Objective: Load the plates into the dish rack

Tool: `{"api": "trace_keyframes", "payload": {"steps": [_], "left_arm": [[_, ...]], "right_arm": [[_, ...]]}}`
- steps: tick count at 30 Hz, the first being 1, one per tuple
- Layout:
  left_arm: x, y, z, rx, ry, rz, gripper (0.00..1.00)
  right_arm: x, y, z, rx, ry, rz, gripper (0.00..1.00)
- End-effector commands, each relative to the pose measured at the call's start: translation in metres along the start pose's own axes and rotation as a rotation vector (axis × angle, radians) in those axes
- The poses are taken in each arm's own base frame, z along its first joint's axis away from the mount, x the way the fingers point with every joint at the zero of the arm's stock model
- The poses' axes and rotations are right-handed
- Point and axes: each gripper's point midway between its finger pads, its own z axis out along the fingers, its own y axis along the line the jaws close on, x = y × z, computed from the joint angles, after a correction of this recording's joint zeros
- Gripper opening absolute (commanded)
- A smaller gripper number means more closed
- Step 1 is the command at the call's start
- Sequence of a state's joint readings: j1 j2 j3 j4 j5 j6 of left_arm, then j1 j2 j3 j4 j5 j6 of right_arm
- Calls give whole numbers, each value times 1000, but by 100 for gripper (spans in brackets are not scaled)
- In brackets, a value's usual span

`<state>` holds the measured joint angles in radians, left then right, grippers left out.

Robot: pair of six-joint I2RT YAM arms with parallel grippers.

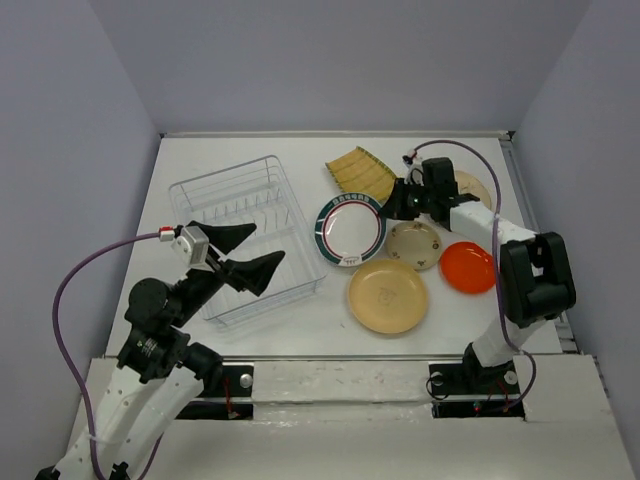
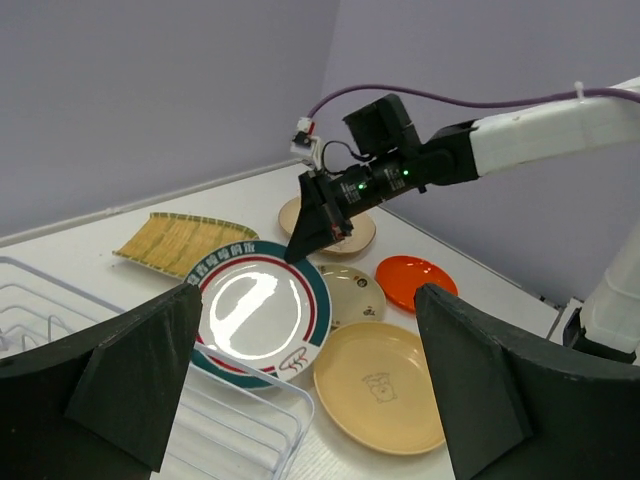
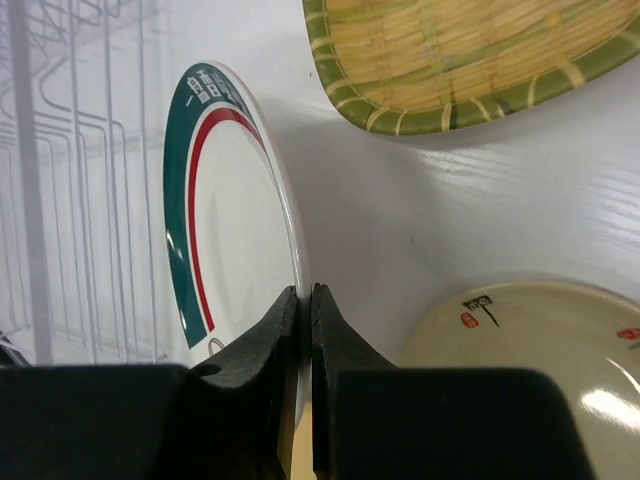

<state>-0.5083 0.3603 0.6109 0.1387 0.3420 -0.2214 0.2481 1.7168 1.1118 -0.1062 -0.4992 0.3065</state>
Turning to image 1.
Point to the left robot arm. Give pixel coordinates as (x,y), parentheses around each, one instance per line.
(159,370)

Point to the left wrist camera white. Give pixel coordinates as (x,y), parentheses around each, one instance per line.
(189,243)

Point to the small beige flower plate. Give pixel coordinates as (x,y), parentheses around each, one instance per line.
(415,243)

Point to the clear wire dish rack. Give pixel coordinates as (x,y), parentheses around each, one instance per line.
(257,192)

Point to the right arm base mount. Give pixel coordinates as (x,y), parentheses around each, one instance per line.
(456,394)

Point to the large yellow round plate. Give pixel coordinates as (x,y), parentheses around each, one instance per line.
(388,297)

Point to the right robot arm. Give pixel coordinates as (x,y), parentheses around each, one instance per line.
(534,282)

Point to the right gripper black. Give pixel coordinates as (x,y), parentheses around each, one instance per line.
(394,207)

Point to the beige floral square plate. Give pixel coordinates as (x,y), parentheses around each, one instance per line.
(467,183)

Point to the green rimmed white plate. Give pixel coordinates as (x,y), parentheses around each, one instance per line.
(349,230)

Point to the orange round plate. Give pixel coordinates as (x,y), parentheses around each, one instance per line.
(468,268)

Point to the yellow bamboo pattern plate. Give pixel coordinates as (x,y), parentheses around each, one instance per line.
(362,172)

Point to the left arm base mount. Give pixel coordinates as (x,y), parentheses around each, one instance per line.
(229,400)

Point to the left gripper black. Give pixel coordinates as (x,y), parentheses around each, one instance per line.
(255,273)

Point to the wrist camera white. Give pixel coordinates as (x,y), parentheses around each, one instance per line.
(413,162)
(189,243)

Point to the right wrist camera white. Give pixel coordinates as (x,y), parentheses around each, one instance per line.
(413,162)

